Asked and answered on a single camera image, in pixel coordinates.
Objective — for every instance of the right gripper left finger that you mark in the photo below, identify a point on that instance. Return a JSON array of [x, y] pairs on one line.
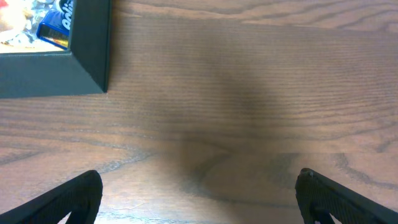
[[78, 198]]

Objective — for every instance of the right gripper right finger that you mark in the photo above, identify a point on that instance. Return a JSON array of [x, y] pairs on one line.
[[322, 200]]

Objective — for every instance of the dark green box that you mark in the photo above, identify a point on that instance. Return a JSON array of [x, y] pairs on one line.
[[82, 68]]

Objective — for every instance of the blue eclipse gum pack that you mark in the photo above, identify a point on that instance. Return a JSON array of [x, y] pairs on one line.
[[54, 28]]

